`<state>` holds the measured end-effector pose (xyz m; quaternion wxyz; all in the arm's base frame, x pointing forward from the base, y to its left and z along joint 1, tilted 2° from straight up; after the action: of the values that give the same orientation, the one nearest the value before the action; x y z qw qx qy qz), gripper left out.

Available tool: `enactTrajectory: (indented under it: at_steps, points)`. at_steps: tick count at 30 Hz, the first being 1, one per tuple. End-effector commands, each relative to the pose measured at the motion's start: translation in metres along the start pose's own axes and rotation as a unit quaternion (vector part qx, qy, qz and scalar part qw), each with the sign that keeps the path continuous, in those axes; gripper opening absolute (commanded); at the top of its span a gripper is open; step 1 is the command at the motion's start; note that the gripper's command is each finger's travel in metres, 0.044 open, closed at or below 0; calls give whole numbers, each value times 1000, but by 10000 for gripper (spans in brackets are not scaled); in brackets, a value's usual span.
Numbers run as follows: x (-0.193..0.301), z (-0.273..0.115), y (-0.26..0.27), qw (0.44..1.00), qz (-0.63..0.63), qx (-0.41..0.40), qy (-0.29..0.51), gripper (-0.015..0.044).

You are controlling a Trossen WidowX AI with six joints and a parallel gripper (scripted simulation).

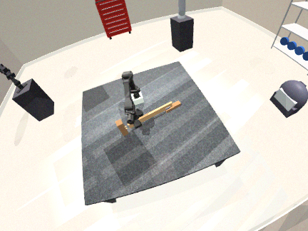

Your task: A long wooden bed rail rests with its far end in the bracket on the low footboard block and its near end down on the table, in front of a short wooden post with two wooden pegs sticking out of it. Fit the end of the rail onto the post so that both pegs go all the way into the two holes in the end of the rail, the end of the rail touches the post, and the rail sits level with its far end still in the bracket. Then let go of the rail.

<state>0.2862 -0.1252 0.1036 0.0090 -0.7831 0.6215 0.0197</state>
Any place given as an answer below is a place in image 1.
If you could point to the long wooden rail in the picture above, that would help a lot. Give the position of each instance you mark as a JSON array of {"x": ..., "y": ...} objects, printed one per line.
[{"x": 153, "y": 113}]

